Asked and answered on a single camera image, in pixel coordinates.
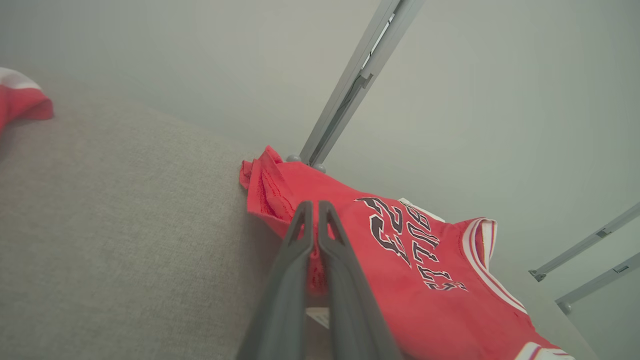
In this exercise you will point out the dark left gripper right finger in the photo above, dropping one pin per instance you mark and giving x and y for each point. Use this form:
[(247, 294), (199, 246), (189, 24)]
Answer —
[(350, 310)]

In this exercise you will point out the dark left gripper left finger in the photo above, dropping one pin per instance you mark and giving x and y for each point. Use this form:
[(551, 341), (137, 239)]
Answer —
[(285, 300)]

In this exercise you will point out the red basketball jersey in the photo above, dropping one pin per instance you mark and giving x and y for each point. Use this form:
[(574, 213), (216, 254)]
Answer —
[(400, 285)]

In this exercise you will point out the red garment with white panel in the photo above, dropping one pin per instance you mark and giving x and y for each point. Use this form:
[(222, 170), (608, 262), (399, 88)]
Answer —
[(22, 102)]

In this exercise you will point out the grey fabric sofa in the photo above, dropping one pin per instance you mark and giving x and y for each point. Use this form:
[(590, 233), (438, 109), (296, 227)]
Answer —
[(125, 225)]

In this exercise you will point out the grey cylindrical post foot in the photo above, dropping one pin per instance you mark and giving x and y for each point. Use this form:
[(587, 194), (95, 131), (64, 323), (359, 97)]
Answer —
[(293, 158), (320, 168)]

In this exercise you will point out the grey metal partition post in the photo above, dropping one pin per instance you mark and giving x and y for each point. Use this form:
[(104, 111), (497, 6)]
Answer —
[(357, 75)]

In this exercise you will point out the grey metal floor rail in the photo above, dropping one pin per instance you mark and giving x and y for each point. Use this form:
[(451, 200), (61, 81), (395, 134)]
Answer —
[(585, 245)]

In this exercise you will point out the grey round-ended metal rail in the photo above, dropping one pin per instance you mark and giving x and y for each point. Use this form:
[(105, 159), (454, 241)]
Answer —
[(600, 282)]

